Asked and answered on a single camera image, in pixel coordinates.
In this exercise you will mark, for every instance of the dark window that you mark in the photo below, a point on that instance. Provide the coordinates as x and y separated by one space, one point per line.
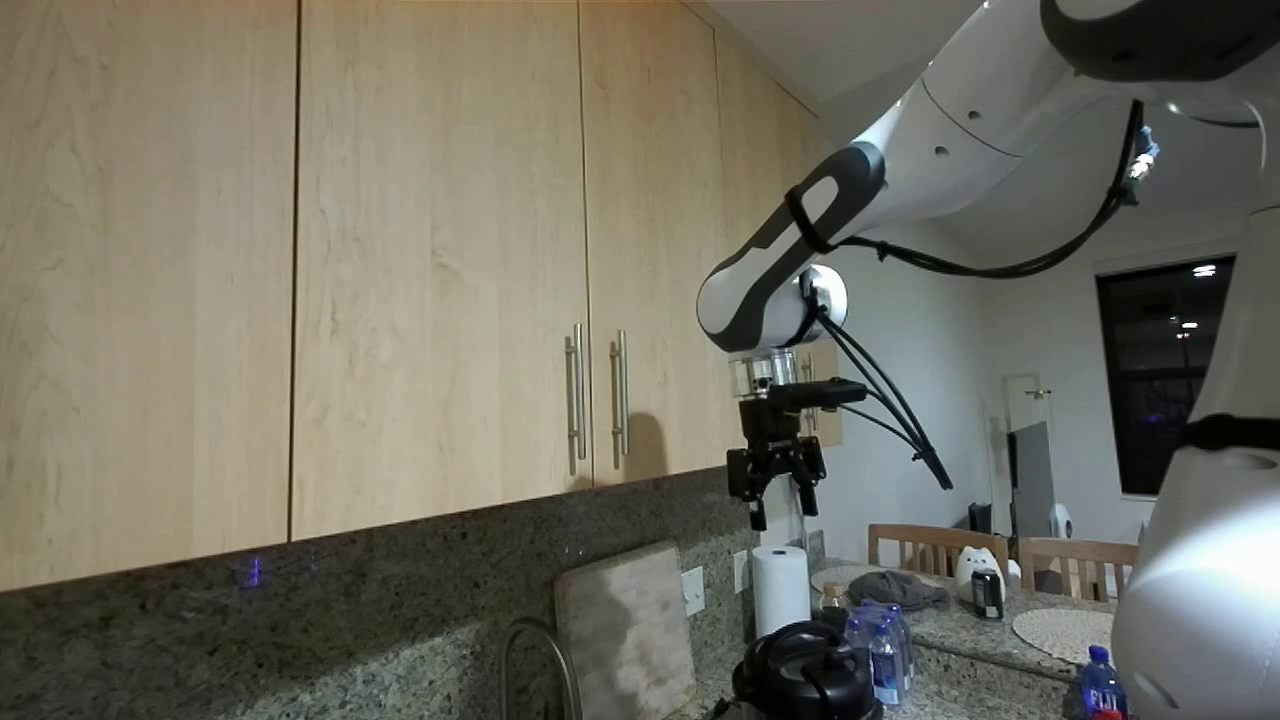
1163 373

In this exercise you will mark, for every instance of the pale cutting board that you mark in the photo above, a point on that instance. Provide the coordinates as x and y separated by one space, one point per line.
623 640

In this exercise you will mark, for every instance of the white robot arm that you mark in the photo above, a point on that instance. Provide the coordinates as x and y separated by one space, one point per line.
1015 107

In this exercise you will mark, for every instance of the clear plastic bottle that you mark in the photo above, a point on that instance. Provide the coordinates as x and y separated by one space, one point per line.
882 644

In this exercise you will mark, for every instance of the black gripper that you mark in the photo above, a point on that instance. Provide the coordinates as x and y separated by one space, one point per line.
769 425

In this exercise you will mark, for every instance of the grey cloth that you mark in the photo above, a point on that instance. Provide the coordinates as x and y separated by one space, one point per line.
899 590

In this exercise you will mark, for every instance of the white wall outlet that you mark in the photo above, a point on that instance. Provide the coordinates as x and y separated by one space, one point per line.
694 590
743 569

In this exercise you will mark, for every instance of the wooden chair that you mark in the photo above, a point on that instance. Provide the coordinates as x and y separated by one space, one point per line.
935 543
1074 555

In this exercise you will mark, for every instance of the grey narrow door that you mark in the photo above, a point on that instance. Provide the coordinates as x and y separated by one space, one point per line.
1036 481

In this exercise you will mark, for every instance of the small black object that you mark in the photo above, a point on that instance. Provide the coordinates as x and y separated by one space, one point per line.
981 519

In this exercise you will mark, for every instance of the white plastic jug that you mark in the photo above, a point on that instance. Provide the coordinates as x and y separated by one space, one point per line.
981 562

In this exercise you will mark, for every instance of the round pale placemat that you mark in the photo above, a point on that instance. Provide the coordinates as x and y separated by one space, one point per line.
1060 633

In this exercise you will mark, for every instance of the black round kettle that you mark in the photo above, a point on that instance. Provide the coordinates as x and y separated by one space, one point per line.
800 675

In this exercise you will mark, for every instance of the curved metal faucet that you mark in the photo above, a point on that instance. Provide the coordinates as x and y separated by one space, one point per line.
568 683

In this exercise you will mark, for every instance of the white paper towel roll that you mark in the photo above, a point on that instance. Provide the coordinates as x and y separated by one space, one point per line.
783 593

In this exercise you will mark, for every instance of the blue bottle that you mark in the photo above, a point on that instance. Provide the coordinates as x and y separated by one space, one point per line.
1099 685

